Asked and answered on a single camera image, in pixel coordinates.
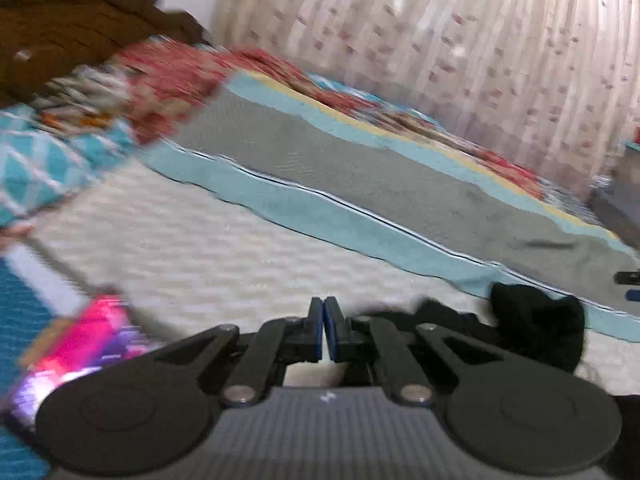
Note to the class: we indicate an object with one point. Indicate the carved wooden headboard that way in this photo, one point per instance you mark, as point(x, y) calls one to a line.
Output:
point(65, 25)

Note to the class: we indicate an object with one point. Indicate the black pants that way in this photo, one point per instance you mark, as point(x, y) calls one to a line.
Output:
point(540, 325)

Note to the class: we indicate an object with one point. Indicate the smartphone with lit screen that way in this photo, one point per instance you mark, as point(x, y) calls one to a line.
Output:
point(85, 350)

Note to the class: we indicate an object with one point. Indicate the beige leaf print curtain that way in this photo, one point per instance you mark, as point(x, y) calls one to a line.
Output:
point(450, 50)

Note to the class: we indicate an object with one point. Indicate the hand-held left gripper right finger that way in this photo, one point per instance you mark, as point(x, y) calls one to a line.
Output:
point(331, 332)

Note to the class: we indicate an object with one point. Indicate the red floral blanket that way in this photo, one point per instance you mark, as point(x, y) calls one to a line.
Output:
point(200, 75)

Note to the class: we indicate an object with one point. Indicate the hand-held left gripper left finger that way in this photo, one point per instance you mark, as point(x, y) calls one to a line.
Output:
point(315, 332)

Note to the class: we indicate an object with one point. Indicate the teal patterned bed sheet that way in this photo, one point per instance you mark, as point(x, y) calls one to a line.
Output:
point(310, 200)

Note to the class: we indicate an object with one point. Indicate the teal white patterned pillow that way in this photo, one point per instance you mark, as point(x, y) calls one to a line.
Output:
point(45, 165)

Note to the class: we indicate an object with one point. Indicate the dark furniture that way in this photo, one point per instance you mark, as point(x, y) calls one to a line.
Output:
point(617, 195)

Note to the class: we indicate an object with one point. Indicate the multicolour floral cloth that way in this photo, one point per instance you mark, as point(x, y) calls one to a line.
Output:
point(85, 92)

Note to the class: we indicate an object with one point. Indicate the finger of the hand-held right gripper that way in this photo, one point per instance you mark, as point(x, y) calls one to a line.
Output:
point(629, 276)
point(634, 295)

